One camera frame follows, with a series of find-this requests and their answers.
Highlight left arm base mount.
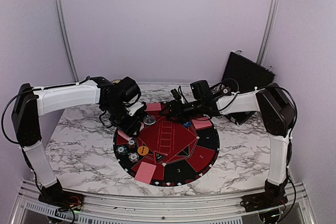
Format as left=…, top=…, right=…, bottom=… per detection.
left=38, top=179, right=84, bottom=210

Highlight dealt red card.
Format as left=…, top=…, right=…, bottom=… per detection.
left=134, top=162, right=156, bottom=184
left=192, top=119, right=213, bottom=130
left=146, top=102, right=161, bottom=111

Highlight round red black poker mat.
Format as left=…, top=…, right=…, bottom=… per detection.
left=113, top=111, right=220, bottom=187

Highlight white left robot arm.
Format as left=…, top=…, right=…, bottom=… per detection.
left=2, top=76, right=146, bottom=206

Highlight aluminium wall post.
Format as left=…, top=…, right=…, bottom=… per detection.
left=54, top=0, right=79, bottom=81
left=257, top=0, right=279, bottom=65

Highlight red playing card deck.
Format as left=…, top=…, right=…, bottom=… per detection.
left=118, top=130, right=133, bottom=141

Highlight aluminium front rail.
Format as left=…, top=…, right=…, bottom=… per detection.
left=9, top=180, right=316, bottom=223

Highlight blue round blind button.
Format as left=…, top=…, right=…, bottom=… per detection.
left=183, top=121, right=191, bottom=128

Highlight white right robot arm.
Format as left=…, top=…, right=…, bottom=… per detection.
left=160, top=80, right=297, bottom=186

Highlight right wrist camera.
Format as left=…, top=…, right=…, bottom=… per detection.
left=171, top=89, right=183, bottom=103

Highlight orange round blind button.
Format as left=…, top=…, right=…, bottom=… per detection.
left=137, top=145, right=149, bottom=156

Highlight black triangular button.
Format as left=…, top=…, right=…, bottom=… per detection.
left=153, top=151, right=167, bottom=164

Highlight left aluminium wall post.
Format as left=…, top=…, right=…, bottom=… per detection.
left=54, top=0, right=79, bottom=81

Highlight woven bamboo tray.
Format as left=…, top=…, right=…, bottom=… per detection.
left=111, top=79, right=121, bottom=84

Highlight clear round dealer button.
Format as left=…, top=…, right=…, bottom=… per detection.
left=143, top=115, right=156, bottom=126

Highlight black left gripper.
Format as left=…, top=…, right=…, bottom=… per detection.
left=103, top=101, right=141, bottom=138

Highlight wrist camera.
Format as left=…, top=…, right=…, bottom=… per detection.
left=127, top=102, right=146, bottom=116
left=171, top=89, right=183, bottom=103

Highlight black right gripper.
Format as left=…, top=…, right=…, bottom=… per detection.
left=159, top=99, right=204, bottom=124

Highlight right aluminium wall post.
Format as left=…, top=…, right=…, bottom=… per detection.
left=257, top=0, right=279, bottom=65

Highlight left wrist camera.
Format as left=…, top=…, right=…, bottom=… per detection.
left=127, top=102, right=146, bottom=116

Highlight black poker chip case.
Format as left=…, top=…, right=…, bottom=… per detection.
left=212, top=51, right=276, bottom=126

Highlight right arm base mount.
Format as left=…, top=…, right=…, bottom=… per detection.
left=240, top=178, right=288, bottom=212

